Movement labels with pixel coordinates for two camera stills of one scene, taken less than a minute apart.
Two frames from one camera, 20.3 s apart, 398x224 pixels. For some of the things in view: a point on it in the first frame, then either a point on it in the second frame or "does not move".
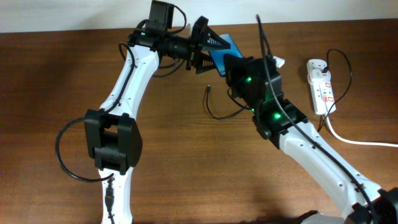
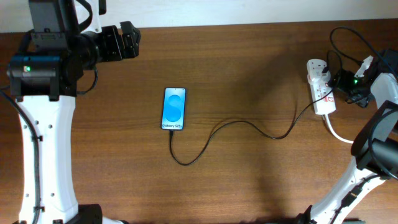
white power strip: x=320 y=83 does not move
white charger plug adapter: x=316 y=76 does not move
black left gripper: x=197 y=45 to x=115 y=51
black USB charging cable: x=327 y=113 to x=257 y=127
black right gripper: x=232 y=66 to x=351 y=90
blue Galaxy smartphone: x=218 y=55 to x=173 y=108
